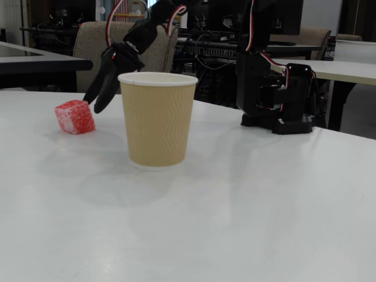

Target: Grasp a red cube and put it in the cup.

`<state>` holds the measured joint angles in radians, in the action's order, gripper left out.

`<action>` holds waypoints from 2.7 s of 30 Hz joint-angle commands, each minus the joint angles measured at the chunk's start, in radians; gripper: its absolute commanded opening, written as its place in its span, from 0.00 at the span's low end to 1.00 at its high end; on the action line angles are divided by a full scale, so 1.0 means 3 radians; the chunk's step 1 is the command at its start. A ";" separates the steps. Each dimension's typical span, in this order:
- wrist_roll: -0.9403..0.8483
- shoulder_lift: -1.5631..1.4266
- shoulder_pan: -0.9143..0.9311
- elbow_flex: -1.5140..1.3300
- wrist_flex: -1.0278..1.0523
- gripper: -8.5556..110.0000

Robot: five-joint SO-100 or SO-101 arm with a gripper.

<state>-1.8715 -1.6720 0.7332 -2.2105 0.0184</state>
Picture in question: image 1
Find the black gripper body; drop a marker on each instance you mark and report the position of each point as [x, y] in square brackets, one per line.
[114, 68]

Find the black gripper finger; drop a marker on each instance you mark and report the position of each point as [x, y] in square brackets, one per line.
[98, 79]
[108, 91]

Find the red cube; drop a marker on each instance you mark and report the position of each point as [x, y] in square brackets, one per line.
[75, 117]

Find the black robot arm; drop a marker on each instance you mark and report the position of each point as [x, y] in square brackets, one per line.
[252, 82]

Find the tan paper cup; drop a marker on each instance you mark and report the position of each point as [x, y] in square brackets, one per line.
[157, 123]

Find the red white striped poster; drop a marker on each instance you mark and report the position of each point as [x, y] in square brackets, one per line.
[124, 6]

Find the grey table with dark edge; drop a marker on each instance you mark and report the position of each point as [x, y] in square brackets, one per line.
[44, 63]

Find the dark background workbench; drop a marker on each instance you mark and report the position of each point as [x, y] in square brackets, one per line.
[50, 30]

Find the black monitor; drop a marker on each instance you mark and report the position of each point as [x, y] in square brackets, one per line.
[217, 11]
[288, 20]

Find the white table with dark legs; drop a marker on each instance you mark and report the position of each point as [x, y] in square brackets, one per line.
[337, 70]

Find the white background table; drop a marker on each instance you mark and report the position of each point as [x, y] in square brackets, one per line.
[355, 51]

